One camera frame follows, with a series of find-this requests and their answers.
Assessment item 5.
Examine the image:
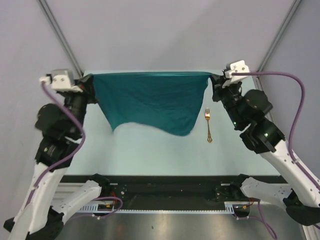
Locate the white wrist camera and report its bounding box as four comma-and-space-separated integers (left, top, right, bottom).
39, 69, 83, 93
222, 60, 250, 88

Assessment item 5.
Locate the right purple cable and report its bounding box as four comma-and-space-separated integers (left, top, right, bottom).
232, 70, 320, 191

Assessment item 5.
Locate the white slotted cable duct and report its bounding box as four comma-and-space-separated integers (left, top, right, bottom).
76, 202, 251, 215

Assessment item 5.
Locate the gold ornate fork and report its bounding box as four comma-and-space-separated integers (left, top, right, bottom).
204, 107, 213, 143

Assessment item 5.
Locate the left aluminium corner post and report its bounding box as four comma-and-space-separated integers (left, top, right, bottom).
36, 0, 84, 77

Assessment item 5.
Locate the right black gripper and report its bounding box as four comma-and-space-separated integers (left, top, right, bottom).
211, 73, 244, 128

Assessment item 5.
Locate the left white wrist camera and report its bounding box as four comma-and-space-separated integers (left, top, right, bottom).
39, 69, 83, 93

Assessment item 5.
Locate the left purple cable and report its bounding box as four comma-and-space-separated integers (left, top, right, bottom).
26, 82, 87, 208

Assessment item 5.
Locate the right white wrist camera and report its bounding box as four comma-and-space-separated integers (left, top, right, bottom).
222, 60, 250, 88

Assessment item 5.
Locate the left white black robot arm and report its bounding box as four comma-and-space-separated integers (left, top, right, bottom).
3, 71, 111, 240

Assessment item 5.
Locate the purple cable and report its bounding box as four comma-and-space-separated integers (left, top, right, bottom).
26, 82, 87, 208
232, 70, 320, 191

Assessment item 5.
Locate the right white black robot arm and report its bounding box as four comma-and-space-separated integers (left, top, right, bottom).
210, 74, 320, 227

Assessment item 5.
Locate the aluminium corner post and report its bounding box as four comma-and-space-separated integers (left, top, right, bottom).
257, 0, 305, 76
36, 0, 84, 77

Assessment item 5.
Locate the right aluminium corner post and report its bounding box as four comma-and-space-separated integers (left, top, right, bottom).
257, 0, 305, 76

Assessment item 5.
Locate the teal cloth napkin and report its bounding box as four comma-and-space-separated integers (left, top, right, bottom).
93, 71, 211, 137

